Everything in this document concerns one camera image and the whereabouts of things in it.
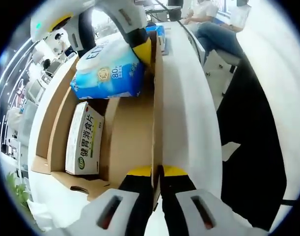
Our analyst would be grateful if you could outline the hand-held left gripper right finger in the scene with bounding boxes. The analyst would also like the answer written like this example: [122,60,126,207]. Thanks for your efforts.
[159,165,251,236]

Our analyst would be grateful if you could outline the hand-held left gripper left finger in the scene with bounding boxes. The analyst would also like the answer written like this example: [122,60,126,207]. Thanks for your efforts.
[80,166,154,236]

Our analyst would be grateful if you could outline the blue tissue pack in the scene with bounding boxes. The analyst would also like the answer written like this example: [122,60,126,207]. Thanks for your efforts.
[146,24,168,50]

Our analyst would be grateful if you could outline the blue wet wipes pack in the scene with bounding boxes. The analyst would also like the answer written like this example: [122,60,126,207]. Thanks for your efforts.
[70,36,147,100]

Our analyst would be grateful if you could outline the brown cardboard shoe box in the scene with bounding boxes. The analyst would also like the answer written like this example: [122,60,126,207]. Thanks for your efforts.
[30,30,165,213]

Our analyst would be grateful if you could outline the white medicine box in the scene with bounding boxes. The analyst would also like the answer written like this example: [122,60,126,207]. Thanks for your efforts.
[65,102,105,176]

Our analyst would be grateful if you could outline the person's black trousers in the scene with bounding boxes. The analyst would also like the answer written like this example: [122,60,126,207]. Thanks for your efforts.
[217,55,294,229]

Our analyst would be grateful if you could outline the potted green plant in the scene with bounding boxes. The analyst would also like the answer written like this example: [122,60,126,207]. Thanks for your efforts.
[6,172,34,211]

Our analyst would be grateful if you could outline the person's white shirt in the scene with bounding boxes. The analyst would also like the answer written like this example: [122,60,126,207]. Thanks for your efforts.
[238,24,300,197]

